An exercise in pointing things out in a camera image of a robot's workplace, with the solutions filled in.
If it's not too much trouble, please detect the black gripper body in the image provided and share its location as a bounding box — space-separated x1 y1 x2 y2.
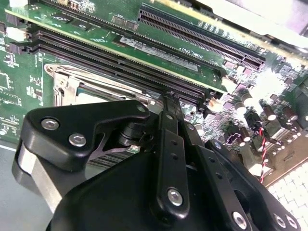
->
45 149 231 231

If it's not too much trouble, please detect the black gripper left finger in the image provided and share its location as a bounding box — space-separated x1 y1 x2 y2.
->
20 92 191 220

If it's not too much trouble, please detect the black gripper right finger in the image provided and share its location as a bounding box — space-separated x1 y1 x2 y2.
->
174 94 302 231

